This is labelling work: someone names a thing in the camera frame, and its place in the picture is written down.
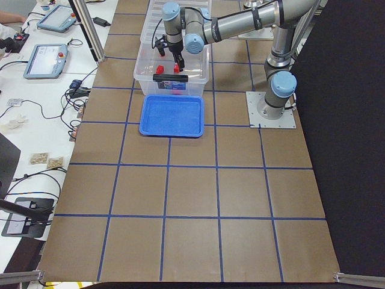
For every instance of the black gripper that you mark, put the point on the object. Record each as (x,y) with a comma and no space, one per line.
(174,49)

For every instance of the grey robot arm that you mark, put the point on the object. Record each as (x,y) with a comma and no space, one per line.
(188,28)

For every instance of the clear plastic storage box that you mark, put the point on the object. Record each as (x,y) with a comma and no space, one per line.
(196,67)

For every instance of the blue plastic tray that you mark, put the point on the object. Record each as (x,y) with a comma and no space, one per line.
(173,116)

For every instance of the black power adapter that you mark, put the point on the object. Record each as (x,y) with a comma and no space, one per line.
(101,22)

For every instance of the far teach pendant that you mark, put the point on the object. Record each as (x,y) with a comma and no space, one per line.
(60,19)

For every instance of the teach pendant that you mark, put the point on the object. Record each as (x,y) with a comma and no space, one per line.
(47,61)
(60,19)

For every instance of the near teach pendant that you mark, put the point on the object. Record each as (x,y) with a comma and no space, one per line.
(47,61)

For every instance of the black box latch handle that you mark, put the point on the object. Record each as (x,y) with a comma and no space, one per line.
(170,77)

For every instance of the aluminium frame post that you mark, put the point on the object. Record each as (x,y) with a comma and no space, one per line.
(82,15)

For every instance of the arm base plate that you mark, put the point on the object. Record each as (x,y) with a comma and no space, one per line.
(265,34)
(263,116)

